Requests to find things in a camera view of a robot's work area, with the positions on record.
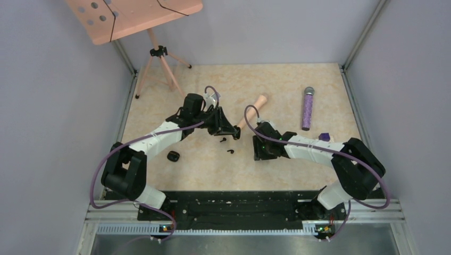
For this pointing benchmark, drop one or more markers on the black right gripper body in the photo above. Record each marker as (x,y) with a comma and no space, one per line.
(262,150)

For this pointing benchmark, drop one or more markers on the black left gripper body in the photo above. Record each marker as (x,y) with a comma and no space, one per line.
(210,119)

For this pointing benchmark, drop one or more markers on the black glossy earbud charging case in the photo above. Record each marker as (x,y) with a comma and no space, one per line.
(237,133)

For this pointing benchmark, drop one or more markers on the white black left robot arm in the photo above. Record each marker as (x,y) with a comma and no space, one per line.
(125,167)

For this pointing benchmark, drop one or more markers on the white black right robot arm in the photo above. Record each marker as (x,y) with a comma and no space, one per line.
(356,167)

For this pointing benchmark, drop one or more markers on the black case lid piece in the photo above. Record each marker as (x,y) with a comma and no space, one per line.
(173,156)

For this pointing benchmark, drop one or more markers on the pink wooden flute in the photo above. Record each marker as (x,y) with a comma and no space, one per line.
(251,112)

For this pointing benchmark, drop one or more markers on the purple cube on block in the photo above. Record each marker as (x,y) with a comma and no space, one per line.
(327,137)

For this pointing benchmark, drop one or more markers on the purple glitter microphone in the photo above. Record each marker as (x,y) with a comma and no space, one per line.
(307,108)

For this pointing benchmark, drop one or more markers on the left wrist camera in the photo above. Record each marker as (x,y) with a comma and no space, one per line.
(211,99)

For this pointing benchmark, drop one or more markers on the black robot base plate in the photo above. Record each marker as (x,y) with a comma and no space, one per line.
(247,210)

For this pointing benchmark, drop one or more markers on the grey slotted cable duct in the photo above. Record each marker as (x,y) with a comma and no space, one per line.
(156,229)

